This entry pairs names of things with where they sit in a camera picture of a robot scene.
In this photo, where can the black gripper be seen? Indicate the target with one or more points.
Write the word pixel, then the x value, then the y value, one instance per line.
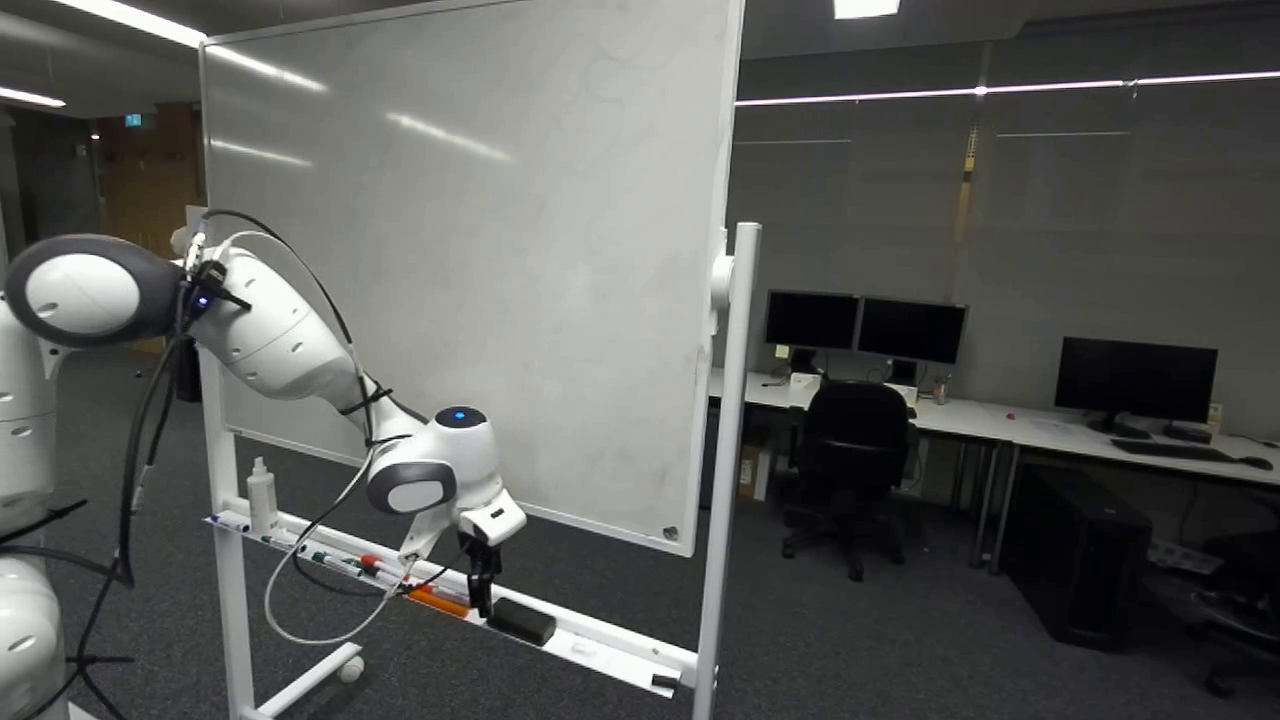
pixel 476 548

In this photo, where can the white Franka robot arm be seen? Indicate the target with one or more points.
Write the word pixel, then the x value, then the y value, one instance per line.
pixel 266 332

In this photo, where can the white marker tray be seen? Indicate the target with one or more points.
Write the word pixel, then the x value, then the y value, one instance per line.
pixel 603 643

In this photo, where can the translucent cleaner bottle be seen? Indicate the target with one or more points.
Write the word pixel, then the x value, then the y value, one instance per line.
pixel 263 496

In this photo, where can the large white whiteboard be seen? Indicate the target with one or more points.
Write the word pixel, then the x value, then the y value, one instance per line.
pixel 725 532

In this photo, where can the whiteboard panel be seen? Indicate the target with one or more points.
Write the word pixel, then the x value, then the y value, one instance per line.
pixel 574 332

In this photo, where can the black waste bin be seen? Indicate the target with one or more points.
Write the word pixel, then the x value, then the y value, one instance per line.
pixel 185 376

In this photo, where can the black office chair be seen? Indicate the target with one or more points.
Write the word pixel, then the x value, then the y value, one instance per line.
pixel 846 442
pixel 1251 603

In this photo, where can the black computer monitor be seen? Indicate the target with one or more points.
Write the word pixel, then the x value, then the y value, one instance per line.
pixel 808 323
pixel 1139 376
pixel 914 332

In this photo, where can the long white desk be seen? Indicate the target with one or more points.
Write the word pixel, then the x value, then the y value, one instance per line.
pixel 1043 429

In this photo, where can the green exit sign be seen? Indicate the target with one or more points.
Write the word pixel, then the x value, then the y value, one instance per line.
pixel 135 121

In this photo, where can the black computer tower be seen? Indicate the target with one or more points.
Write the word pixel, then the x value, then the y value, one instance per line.
pixel 1073 562

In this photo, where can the ceiling light strip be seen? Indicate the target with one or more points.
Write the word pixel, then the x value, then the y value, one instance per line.
pixel 125 20
pixel 1065 88

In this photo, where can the square ceiling light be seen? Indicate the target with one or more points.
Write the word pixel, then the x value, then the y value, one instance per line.
pixel 866 10

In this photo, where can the black keyboard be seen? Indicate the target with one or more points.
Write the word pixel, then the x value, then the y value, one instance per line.
pixel 1169 451

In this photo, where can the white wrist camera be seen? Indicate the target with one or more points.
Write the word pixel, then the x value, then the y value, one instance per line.
pixel 491 517

